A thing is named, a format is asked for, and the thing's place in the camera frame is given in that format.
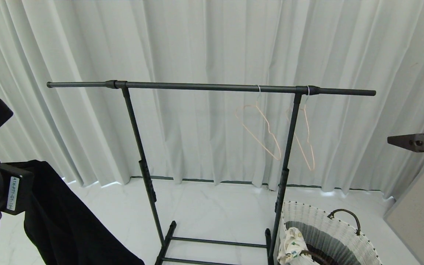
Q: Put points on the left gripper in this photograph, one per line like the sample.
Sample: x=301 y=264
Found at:
x=26 y=176

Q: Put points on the black T-shirt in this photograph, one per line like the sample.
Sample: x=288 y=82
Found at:
x=68 y=221

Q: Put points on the pink clothes hanger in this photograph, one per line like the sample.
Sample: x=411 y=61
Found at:
x=257 y=106
x=304 y=108

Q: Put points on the cream printed garment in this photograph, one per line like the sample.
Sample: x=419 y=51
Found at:
x=293 y=244

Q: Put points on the white laundry basket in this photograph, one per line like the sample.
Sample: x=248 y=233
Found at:
x=307 y=217

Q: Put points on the black clothes rack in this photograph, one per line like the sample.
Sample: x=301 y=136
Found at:
x=197 y=87

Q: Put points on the white curtain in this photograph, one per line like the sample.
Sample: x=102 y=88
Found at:
x=197 y=44

